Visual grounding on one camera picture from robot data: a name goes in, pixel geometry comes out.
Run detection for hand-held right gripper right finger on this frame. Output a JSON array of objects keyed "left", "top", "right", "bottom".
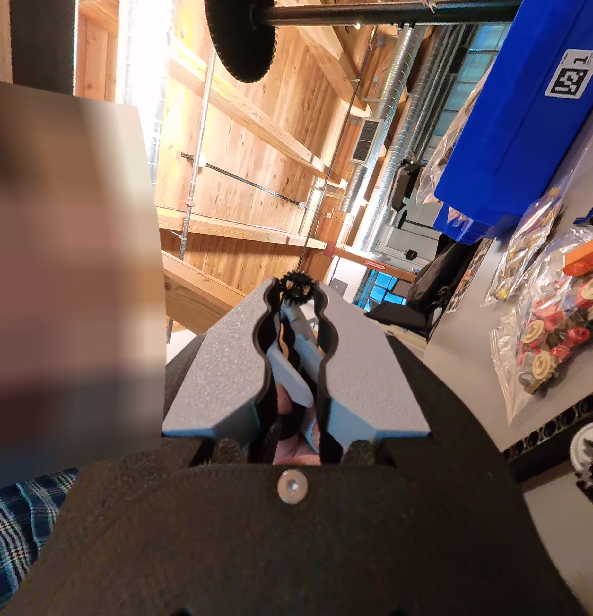
[{"left": 317, "top": 284, "right": 431, "bottom": 463}]

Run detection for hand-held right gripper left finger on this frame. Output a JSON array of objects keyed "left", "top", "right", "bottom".
[{"left": 162, "top": 278, "right": 283, "bottom": 460}]

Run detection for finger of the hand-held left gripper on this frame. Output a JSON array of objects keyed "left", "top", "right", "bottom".
[
  {"left": 283, "top": 305, "right": 327, "bottom": 362},
  {"left": 266, "top": 343, "right": 313, "bottom": 407}
]

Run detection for lego sticker sheet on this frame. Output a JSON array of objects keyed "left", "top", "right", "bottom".
[{"left": 448, "top": 240, "right": 492, "bottom": 313}]

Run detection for bag of red lego pieces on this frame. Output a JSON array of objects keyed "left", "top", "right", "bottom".
[{"left": 490, "top": 226, "right": 593, "bottom": 425}]

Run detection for long black lego beam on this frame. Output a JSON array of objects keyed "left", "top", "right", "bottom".
[{"left": 502, "top": 394, "right": 593, "bottom": 483}]

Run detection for clear bags of lego parts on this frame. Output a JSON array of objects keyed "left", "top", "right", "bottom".
[{"left": 418, "top": 91, "right": 475, "bottom": 205}]

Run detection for black backpack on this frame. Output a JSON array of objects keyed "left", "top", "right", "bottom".
[{"left": 365, "top": 238, "right": 473, "bottom": 338}]

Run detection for black ceiling speaker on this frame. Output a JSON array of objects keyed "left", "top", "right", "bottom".
[{"left": 390, "top": 163, "right": 421, "bottom": 212}]

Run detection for metal conduit pipe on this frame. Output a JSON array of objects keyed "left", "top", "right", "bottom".
[{"left": 180, "top": 48, "right": 217, "bottom": 261}]

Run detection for bag of yellow blue pieces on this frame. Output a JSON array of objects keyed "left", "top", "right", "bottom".
[{"left": 481, "top": 185, "right": 565, "bottom": 307}]

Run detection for white air vent grille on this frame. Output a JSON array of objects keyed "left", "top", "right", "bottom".
[{"left": 349, "top": 117, "right": 385, "bottom": 165}]

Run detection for blue plaid shirt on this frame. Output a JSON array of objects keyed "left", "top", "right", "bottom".
[{"left": 0, "top": 469, "right": 80, "bottom": 616}]

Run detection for blue storage bin with tag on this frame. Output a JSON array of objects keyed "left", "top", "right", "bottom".
[{"left": 433, "top": 0, "right": 593, "bottom": 246}]

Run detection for black ribbed disc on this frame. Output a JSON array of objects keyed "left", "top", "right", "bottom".
[{"left": 204, "top": 0, "right": 279, "bottom": 84}]

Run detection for black pole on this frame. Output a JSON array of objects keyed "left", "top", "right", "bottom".
[{"left": 265, "top": 0, "right": 523, "bottom": 27}]

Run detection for silver ventilation duct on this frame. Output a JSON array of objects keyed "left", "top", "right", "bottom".
[
  {"left": 342, "top": 24, "right": 424, "bottom": 256},
  {"left": 412, "top": 24, "right": 475, "bottom": 162}
]

